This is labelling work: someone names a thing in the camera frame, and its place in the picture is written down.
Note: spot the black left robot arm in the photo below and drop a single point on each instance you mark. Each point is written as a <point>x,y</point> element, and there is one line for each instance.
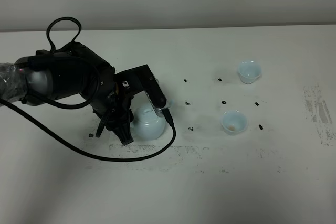
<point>74,77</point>

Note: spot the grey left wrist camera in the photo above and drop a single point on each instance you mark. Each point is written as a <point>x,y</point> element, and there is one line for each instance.
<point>155,94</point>

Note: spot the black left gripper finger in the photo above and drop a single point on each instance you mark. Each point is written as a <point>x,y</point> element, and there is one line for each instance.
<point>123,132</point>

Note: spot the near pale blue teacup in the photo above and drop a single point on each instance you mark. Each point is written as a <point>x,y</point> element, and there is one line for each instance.
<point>234,122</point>

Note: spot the far pale blue teacup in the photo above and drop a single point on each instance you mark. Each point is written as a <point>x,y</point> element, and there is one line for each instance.
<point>249,71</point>

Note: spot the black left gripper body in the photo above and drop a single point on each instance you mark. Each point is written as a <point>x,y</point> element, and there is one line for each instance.
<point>113,102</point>

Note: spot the pale blue teacup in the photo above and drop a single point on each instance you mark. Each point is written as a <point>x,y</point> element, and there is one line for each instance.
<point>249,71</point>
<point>234,122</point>

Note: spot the pale blue porcelain teapot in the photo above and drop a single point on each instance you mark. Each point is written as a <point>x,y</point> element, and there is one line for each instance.
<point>147,124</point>

